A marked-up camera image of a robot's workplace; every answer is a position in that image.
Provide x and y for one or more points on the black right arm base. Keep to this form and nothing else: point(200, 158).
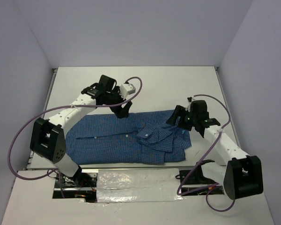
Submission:
point(196, 180)

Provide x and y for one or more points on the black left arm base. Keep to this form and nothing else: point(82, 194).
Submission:
point(84, 189)

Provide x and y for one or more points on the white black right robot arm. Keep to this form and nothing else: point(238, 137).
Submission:
point(225, 163)

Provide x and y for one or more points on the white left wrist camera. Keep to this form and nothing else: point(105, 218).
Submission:
point(126, 89)

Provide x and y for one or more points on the blue plaid long sleeve shirt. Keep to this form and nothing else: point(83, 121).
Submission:
point(143, 138)

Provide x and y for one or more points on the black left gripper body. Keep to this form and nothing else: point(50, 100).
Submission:
point(114, 98)

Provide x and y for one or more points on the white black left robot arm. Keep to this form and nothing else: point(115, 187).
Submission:
point(48, 138)

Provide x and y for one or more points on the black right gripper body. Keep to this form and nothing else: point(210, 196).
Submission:
point(187, 118)

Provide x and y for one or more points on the silver tape covered panel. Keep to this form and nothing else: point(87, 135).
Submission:
point(137, 185)

